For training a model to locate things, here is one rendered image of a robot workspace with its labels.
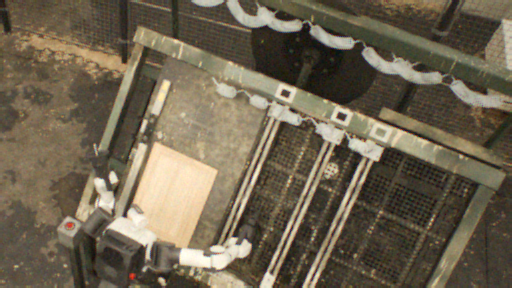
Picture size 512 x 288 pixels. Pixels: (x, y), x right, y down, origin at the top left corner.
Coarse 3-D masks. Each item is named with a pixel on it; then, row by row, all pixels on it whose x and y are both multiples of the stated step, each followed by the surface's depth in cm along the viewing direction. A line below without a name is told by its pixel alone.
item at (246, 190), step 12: (276, 96) 312; (276, 108) 300; (288, 108) 310; (276, 120) 318; (276, 132) 321; (264, 144) 324; (264, 156) 321; (252, 168) 324; (252, 180) 325; (240, 192) 328; (240, 204) 332; (240, 216) 331; (228, 228) 334; (228, 240) 333
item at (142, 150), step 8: (160, 88) 339; (168, 88) 338; (160, 104) 341; (152, 112) 343; (160, 112) 343; (152, 136) 347; (144, 144) 347; (136, 152) 349; (144, 152) 348; (136, 160) 350; (136, 168) 350; (128, 176) 353; (136, 176) 352; (128, 184) 353; (128, 192) 354; (120, 200) 356; (128, 200) 357; (120, 208) 357; (120, 216) 357
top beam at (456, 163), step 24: (168, 48) 329; (192, 48) 324; (216, 72) 322; (240, 72) 317; (312, 96) 306; (360, 120) 300; (408, 144) 294; (432, 144) 290; (456, 168) 287; (480, 168) 284
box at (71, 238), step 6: (66, 222) 351; (78, 222) 352; (60, 228) 348; (78, 228) 349; (60, 234) 350; (66, 234) 346; (72, 234) 346; (78, 234) 352; (60, 240) 357; (66, 240) 352; (72, 240) 348; (78, 240) 356; (72, 246) 354
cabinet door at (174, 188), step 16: (160, 144) 346; (160, 160) 347; (176, 160) 344; (192, 160) 340; (144, 176) 351; (160, 176) 348; (176, 176) 345; (192, 176) 342; (208, 176) 338; (144, 192) 353; (160, 192) 350; (176, 192) 346; (192, 192) 343; (208, 192) 340; (144, 208) 354; (160, 208) 351; (176, 208) 347; (192, 208) 344; (160, 224) 352; (176, 224) 349; (192, 224) 345; (176, 240) 350
